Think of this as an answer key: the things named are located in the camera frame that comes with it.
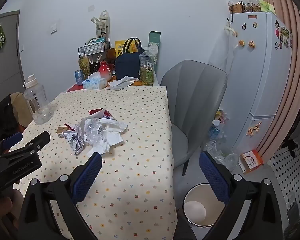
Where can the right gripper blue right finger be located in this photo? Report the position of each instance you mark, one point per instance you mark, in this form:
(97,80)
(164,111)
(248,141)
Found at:
(214,177)

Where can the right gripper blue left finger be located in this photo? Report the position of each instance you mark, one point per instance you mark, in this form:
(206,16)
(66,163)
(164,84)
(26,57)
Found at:
(84,176)

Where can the printed paper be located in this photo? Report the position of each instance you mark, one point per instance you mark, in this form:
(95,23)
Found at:
(74,137)

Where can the small brown cardboard box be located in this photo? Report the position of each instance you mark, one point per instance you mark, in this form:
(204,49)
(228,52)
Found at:
(61,130)

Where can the white tissue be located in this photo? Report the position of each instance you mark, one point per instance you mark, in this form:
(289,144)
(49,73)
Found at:
(113,132)

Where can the blue pink snack wrapper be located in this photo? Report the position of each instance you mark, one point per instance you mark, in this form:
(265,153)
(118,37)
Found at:
(107,115)

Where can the clear plastic wrap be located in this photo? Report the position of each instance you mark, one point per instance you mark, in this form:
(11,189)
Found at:
(94,131)

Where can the beige round trash bin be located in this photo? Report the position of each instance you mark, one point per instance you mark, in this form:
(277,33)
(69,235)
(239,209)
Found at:
(201,207)

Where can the clear garbage bag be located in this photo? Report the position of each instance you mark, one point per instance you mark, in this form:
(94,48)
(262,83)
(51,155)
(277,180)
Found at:
(222,154)

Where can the orange white cardboard box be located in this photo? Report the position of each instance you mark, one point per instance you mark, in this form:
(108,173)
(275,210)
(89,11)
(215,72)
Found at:
(250,161)

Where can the white bag of recyclables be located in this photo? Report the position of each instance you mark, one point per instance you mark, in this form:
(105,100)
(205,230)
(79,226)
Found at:
(216,131)

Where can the clear plastic water jug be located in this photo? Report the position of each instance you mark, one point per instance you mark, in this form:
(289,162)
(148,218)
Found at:
(37,101)

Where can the red snack packet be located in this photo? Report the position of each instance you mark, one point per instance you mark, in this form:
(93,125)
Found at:
(91,112)

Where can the grey upholstered chair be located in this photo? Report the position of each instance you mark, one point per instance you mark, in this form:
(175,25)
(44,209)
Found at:
(194,91)

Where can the blue tissue box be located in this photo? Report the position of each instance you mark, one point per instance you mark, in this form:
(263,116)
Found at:
(95,82)

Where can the papers on table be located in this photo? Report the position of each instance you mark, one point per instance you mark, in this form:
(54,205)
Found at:
(121,84)

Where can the blue drink can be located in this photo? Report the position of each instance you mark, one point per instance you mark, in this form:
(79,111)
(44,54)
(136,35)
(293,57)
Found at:
(79,76)

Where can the yellow liquid bottle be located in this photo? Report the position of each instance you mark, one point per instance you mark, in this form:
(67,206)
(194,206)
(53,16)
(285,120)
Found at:
(84,65)

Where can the navy lunch bag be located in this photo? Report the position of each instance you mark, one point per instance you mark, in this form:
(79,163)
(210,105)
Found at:
(128,64)

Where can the white refrigerator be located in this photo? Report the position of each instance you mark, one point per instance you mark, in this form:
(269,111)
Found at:
(257,77)

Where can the large tea bottle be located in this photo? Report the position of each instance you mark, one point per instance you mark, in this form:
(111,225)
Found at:
(147,61)

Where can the yellow snack bag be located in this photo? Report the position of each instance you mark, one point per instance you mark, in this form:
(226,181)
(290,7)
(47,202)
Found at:
(119,47)

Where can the green tall box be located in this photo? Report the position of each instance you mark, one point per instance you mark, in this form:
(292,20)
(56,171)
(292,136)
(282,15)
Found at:
(154,43)

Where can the white tote bag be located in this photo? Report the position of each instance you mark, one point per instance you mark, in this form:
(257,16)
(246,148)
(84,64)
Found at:
(102,25)

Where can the pink curtain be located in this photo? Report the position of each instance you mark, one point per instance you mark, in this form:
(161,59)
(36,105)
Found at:
(289,107)

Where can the wire mesh basket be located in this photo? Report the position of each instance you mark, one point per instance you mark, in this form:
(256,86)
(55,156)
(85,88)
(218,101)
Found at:
(92,48)

